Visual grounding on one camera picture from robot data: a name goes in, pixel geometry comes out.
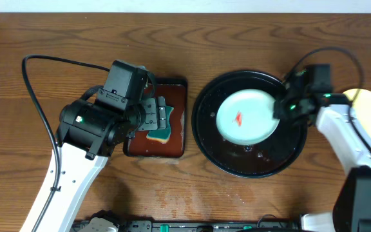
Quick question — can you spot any light green plate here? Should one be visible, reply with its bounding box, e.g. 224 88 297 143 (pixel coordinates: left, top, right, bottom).
216 89 280 146

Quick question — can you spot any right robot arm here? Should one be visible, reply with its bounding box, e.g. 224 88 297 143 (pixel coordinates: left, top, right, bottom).
274 75 371 231

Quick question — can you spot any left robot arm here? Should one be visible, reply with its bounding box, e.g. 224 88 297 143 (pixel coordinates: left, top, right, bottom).
21 97 173 231

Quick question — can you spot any round black tray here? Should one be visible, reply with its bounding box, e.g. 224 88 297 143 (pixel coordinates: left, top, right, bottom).
191 70 307 178

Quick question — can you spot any rectangular brown black-rimmed tray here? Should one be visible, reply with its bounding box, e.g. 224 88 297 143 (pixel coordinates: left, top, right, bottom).
123 77 187 158

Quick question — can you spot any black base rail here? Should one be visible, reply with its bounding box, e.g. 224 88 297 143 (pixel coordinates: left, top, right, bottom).
71 211 302 232

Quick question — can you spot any green scrub sponge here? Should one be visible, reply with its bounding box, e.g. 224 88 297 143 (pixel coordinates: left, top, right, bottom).
146 106 174 144

